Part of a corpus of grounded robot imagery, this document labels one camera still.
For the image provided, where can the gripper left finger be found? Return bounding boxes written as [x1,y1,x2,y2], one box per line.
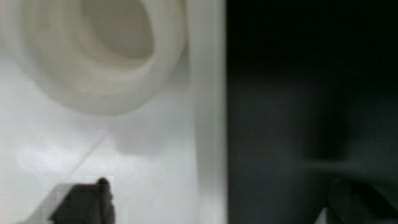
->
[48,177,116,224]

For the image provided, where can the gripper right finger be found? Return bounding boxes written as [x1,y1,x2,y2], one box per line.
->
[325,179,398,224]

